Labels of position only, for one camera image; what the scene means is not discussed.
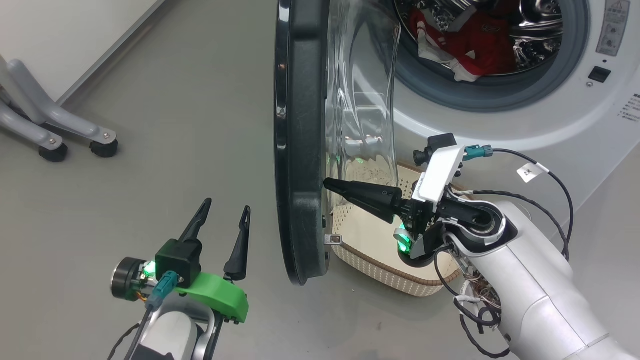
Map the right teal-plug camera cable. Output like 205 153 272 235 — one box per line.
463 144 574 262

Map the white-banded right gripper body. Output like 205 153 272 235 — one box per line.
394 145 504 268

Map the grey warning label sticker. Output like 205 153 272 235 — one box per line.
595 0 631 57

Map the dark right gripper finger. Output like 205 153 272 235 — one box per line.
323 177 404 225

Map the grey wheeled stand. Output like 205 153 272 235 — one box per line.
0 54 120 163

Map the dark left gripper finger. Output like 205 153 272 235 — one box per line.
223 205 252 282
179 198 213 245

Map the beige perforated laundry basket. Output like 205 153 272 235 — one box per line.
330 160 462 298

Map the teal-plug camera cable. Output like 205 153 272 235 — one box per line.
122 270 181 360
463 144 574 262

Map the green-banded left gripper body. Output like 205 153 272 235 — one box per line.
111 257 250 325

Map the white front-load washing machine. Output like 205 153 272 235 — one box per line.
327 0 640 237

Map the black-rimmed glass washer door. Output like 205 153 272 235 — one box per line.
274 0 402 287

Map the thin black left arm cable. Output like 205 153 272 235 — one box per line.
106 322 142 360

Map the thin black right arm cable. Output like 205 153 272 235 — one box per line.
433 245 513 359

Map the left teal-plug camera cable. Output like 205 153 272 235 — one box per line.
122 270 181 360

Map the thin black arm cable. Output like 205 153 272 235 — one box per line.
106 322 142 360
433 245 513 359

